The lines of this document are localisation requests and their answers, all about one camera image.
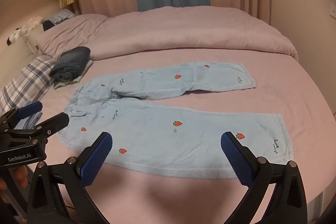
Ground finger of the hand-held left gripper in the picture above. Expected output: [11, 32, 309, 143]
[0, 101, 43, 125]
[13, 112, 70, 139]

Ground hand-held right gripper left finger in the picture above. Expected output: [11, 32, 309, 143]
[26, 132, 113, 224]

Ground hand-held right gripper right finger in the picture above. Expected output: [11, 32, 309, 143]
[220, 132, 307, 224]

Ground light blue strawberry pants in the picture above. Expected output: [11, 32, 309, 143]
[57, 62, 292, 179]

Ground person's left hand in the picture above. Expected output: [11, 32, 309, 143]
[0, 165, 28, 204]

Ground folded light blue garment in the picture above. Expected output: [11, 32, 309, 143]
[14, 101, 43, 130]

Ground plaid pillow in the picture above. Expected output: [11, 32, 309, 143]
[0, 55, 57, 115]

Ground folded pale green cloth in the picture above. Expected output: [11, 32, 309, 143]
[54, 59, 94, 89]

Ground folded dark jeans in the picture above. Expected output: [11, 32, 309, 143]
[49, 47, 91, 83]

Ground black and white plush toy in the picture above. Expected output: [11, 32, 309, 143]
[7, 17, 45, 45]

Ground pink pillow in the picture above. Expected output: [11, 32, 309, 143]
[34, 13, 108, 60]

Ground blue checked cloth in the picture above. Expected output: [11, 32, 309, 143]
[43, 9, 76, 31]

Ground cream headboard shelf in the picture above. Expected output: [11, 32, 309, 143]
[0, 0, 80, 94]

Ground pink duvet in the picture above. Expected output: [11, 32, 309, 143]
[91, 6, 299, 63]

